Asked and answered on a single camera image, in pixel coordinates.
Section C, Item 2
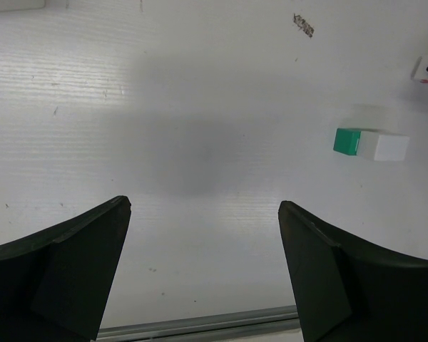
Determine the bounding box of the white block red mark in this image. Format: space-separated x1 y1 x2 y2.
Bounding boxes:
411 55 428 84

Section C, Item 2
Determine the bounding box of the front aluminium rail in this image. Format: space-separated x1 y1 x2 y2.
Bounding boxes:
96 306 300 341

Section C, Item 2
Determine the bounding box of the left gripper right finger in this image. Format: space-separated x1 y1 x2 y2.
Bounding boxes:
278 201 428 341

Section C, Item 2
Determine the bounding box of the dark green H block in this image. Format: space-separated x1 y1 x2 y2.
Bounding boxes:
333 128 361 156

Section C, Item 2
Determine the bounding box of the plain white block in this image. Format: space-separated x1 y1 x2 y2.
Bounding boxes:
357 130 410 162

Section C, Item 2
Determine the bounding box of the white perforated box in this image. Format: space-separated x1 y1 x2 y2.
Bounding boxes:
0 0 46 12

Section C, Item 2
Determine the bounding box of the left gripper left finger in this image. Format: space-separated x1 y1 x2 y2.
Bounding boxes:
0 196 131 341

